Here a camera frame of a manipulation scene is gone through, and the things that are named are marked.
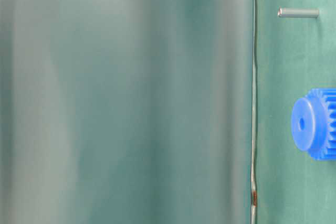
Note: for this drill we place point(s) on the silver metal shaft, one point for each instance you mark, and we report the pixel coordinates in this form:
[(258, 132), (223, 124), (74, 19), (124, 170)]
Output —
[(297, 12)]

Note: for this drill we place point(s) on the blue plastic gear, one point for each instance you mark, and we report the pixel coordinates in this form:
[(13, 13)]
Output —
[(313, 124)]

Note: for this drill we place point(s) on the green cloth mat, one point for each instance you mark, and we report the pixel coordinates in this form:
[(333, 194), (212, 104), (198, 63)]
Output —
[(293, 56)]

